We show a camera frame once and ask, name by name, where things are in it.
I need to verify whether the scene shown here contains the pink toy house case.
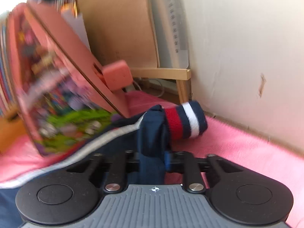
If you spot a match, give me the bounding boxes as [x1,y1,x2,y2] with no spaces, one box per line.
[5,2,132,157]

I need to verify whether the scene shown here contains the wooden drawer organizer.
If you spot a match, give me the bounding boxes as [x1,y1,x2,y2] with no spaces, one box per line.
[0,113,36,154]

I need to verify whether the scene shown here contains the row of red-spined books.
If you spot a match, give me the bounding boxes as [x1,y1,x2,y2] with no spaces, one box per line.
[0,17,19,117]

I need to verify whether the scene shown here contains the pink printed blanket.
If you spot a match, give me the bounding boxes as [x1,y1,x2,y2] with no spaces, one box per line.
[0,91,304,228]

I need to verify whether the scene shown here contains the cardboard box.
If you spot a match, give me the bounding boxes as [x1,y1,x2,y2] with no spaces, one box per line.
[74,0,160,69]

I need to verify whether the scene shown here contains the white power cable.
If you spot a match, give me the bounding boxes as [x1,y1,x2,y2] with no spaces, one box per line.
[125,77,167,94]

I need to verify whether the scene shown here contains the white ruled board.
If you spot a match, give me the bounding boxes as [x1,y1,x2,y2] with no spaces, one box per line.
[147,0,190,69]

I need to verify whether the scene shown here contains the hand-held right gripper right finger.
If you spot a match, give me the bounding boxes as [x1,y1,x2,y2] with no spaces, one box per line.
[164,151,244,194]

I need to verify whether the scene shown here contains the navy and white jacket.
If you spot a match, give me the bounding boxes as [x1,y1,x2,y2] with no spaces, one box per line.
[0,101,208,228]

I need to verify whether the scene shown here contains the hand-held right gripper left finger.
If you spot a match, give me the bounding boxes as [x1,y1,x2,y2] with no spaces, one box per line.
[65,150,142,193]

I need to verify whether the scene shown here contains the wooden frame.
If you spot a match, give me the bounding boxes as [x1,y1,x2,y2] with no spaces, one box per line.
[129,68,192,104]

